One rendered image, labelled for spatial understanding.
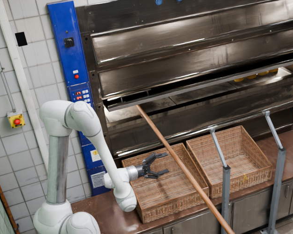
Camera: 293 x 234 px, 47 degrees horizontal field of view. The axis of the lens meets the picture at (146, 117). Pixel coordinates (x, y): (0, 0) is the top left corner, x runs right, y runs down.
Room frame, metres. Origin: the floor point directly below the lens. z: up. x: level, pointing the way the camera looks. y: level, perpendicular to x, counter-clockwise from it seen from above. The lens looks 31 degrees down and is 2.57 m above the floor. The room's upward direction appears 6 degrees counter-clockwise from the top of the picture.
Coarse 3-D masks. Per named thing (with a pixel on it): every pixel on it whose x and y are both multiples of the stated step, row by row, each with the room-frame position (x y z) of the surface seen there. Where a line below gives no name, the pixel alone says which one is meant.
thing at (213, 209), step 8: (144, 112) 2.33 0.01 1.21; (152, 128) 2.12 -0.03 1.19; (160, 136) 1.98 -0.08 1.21; (168, 144) 1.88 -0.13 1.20; (176, 160) 1.71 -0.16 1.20; (184, 168) 1.62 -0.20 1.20; (192, 176) 1.54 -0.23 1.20; (192, 184) 1.48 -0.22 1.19; (200, 192) 1.40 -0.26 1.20; (208, 200) 1.33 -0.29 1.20; (216, 216) 1.22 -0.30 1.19; (224, 224) 1.16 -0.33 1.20; (232, 232) 1.11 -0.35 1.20
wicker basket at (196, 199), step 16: (176, 144) 2.35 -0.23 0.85; (128, 160) 2.22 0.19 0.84; (160, 160) 2.28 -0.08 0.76; (192, 160) 2.18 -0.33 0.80; (160, 176) 2.23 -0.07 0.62; (176, 176) 2.24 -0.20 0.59; (144, 192) 2.09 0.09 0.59; (160, 192) 2.07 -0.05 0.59; (176, 192) 2.05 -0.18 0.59; (192, 192) 1.89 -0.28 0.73; (208, 192) 1.92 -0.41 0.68; (144, 208) 1.77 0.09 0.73; (160, 208) 1.81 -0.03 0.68; (176, 208) 1.84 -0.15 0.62
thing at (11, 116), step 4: (8, 112) 2.02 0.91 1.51; (12, 112) 2.01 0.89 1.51; (16, 112) 2.00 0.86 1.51; (20, 112) 2.00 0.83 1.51; (8, 116) 1.97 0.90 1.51; (12, 116) 1.97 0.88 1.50; (16, 116) 1.98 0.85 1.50; (24, 116) 2.03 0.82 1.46; (8, 120) 1.97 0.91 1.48; (12, 120) 1.97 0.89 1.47; (20, 120) 1.98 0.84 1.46; (24, 120) 1.99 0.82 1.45; (12, 124) 1.97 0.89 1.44; (20, 124) 1.98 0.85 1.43; (24, 124) 1.99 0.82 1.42; (12, 128) 1.97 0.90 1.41
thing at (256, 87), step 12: (252, 84) 2.67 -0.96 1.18; (264, 84) 2.64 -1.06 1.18; (276, 84) 2.68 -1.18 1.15; (216, 96) 2.53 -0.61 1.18; (228, 96) 2.53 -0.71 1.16; (168, 108) 2.41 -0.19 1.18; (180, 108) 2.40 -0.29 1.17; (192, 108) 2.43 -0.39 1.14; (120, 120) 2.30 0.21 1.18; (132, 120) 2.28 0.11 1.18; (144, 120) 2.31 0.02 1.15
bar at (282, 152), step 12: (240, 120) 2.14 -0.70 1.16; (192, 132) 2.03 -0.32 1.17; (204, 132) 2.05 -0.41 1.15; (156, 144) 1.94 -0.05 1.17; (216, 144) 2.00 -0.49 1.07; (120, 156) 1.86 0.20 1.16; (228, 168) 1.86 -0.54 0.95; (276, 168) 2.02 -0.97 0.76; (228, 180) 1.86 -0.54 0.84; (276, 180) 2.00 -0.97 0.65; (228, 192) 1.86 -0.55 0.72; (276, 192) 1.99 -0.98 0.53; (228, 204) 1.86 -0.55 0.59; (276, 204) 1.99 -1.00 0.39; (276, 216) 2.00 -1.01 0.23; (264, 228) 2.07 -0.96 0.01
